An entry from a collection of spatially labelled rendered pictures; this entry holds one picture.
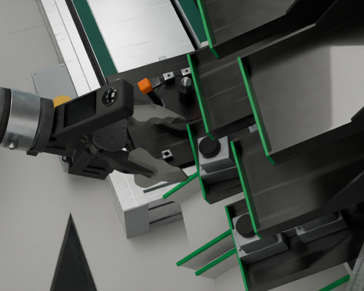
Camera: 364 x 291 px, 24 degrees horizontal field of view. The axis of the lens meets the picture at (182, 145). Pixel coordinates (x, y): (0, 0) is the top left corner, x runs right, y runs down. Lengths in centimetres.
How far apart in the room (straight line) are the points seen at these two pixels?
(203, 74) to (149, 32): 65
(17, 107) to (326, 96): 39
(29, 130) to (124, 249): 53
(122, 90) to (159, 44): 71
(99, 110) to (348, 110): 33
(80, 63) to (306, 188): 76
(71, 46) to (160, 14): 21
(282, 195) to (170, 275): 54
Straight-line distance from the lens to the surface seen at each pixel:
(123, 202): 147
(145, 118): 114
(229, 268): 134
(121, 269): 152
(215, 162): 115
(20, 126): 106
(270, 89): 90
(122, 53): 172
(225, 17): 96
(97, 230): 156
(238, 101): 108
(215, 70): 112
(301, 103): 88
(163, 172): 111
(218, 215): 136
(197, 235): 138
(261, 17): 94
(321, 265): 110
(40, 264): 154
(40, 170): 164
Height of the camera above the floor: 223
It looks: 56 degrees down
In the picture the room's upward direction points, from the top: straight up
